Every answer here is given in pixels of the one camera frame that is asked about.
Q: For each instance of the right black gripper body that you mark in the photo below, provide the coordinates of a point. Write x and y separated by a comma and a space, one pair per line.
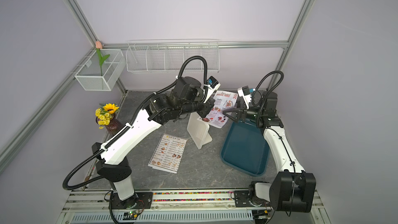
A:
252, 114

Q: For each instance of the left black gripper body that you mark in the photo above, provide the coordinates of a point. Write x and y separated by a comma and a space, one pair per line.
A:
197, 106

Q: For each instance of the special menu sheet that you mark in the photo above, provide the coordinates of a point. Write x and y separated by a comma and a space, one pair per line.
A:
224, 100

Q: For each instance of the white menu holder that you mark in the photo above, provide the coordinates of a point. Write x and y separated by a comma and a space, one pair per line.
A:
198, 130

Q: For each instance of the dim sum menu sheet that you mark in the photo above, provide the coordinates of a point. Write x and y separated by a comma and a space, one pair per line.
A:
168, 154

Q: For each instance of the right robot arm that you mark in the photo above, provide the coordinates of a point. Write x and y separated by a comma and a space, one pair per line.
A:
293, 188

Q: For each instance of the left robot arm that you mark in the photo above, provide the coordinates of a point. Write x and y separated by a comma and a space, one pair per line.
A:
112, 162

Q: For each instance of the teal plastic tray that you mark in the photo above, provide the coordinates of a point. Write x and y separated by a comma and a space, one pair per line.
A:
245, 149

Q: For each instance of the yellow sunflower bouquet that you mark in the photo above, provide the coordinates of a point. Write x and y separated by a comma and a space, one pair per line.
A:
106, 114

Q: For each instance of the small white mesh basket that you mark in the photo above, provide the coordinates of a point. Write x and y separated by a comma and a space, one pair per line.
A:
89, 75

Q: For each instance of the pink artificial tulip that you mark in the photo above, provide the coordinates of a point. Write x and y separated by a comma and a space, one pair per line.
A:
101, 58

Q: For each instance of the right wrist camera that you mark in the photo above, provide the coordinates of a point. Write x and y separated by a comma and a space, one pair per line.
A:
245, 92

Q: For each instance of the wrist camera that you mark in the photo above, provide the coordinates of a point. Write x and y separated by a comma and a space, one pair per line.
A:
245, 92
210, 87

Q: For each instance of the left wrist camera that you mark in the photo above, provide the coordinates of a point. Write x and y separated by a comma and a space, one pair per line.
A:
210, 87

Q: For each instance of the long white wire basket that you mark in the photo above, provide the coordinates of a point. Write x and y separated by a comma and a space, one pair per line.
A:
168, 55

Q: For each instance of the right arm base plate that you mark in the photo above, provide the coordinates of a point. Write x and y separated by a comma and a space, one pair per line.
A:
245, 198

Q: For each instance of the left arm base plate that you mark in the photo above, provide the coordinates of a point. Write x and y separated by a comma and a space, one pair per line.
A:
130, 200

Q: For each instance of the aluminium front rail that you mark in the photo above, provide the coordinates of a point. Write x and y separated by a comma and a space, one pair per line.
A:
189, 206

